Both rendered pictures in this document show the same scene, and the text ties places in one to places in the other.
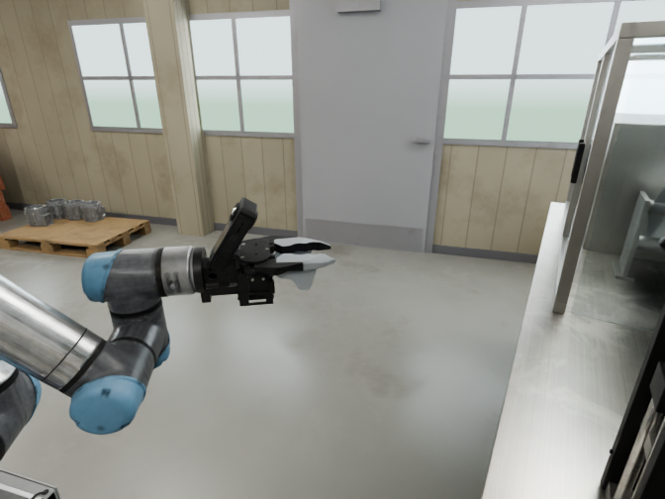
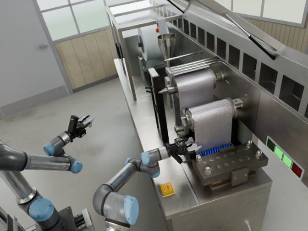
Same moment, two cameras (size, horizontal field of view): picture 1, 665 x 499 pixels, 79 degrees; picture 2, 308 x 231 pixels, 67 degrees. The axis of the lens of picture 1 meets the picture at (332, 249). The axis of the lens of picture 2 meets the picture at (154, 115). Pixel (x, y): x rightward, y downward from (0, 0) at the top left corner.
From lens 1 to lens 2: 1.07 m
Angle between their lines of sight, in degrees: 36
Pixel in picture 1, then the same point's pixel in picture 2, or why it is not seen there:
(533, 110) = (85, 17)
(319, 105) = not seen: outside the picture
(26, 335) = (59, 162)
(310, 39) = not seen: outside the picture
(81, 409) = (75, 168)
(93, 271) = (50, 148)
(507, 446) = (140, 134)
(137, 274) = (59, 143)
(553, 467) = (150, 132)
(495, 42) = not seen: outside the picture
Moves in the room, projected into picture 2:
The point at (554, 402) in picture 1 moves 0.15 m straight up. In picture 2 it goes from (144, 121) to (141, 107)
